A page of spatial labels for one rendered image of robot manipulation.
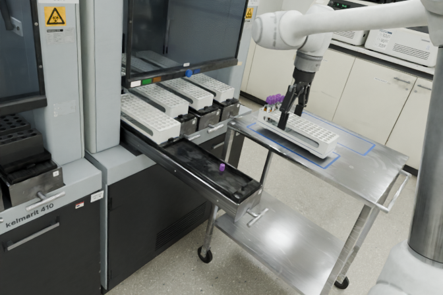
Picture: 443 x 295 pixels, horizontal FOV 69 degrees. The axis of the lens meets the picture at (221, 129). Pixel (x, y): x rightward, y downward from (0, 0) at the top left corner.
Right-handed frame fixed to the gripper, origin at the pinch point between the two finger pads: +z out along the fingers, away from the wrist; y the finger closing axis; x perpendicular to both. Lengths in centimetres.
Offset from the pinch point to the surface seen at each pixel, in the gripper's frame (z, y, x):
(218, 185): 7.8, -43.5, -4.2
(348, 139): 7.7, 23.9, -16.9
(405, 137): 59, 192, -21
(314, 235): 62, 24, -20
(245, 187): 7.8, -37.6, -9.7
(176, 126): 3.5, -36.7, 22.8
